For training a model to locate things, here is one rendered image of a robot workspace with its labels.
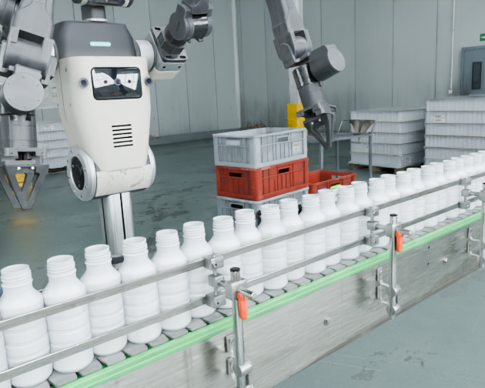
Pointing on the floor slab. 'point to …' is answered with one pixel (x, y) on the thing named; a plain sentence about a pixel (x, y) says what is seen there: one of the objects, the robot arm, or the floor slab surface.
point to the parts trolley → (338, 145)
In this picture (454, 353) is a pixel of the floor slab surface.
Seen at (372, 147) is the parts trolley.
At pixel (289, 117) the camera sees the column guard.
